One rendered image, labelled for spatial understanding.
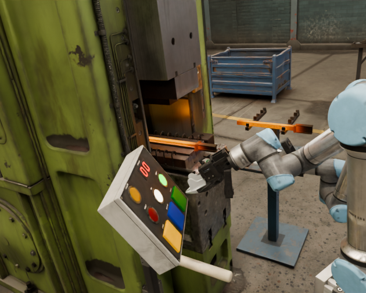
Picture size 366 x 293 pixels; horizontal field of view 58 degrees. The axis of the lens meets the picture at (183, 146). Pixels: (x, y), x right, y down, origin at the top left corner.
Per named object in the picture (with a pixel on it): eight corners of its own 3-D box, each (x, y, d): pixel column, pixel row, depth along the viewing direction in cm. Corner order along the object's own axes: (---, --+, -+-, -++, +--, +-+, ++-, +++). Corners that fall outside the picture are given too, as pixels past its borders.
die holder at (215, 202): (231, 211, 196) (227, 143, 178) (203, 254, 167) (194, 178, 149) (154, 194, 224) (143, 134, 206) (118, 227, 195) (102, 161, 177)
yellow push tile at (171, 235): (182, 234, 105) (167, 218, 103) (180, 252, 98) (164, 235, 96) (177, 237, 106) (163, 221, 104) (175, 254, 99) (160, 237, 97)
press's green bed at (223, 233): (234, 271, 216) (230, 212, 196) (210, 317, 187) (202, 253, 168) (164, 247, 243) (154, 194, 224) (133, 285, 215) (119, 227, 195)
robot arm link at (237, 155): (250, 156, 113) (253, 168, 106) (239, 163, 115) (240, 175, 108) (239, 140, 111) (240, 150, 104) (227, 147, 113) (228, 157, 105)
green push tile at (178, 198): (186, 199, 123) (174, 185, 121) (185, 211, 116) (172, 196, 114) (183, 201, 124) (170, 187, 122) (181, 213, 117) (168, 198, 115)
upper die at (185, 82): (198, 86, 155) (197, 66, 151) (177, 99, 140) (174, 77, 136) (129, 84, 176) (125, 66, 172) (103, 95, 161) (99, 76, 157)
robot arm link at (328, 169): (344, 185, 128) (346, 165, 124) (314, 180, 133) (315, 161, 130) (346, 175, 134) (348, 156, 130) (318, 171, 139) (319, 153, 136)
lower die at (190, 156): (205, 154, 170) (204, 139, 166) (186, 172, 155) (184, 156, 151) (140, 145, 191) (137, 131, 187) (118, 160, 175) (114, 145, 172)
